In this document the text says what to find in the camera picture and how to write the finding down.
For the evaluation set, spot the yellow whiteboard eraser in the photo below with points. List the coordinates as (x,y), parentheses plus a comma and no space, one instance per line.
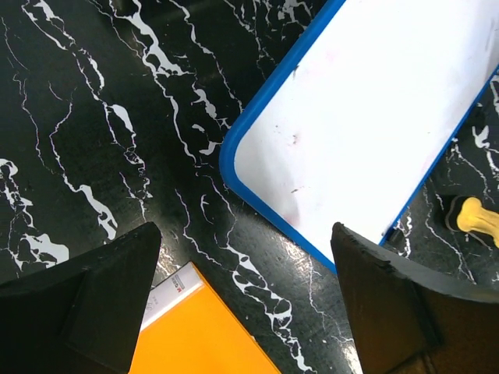
(467,214)

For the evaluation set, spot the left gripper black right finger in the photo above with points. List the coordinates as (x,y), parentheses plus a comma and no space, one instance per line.
(407,318)

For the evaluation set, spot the orange folder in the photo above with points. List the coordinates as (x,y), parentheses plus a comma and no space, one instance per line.
(187,328)

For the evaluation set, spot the black marble-pattern mat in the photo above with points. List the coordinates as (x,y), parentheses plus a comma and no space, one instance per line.
(113,114)

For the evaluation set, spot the blue-framed whiteboard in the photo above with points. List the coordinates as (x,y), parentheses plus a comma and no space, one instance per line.
(351,122)

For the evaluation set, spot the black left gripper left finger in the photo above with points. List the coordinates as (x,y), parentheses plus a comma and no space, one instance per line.
(83,315)

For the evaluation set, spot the metal wire whiteboard stand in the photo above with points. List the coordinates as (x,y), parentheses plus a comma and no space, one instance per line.
(397,237)

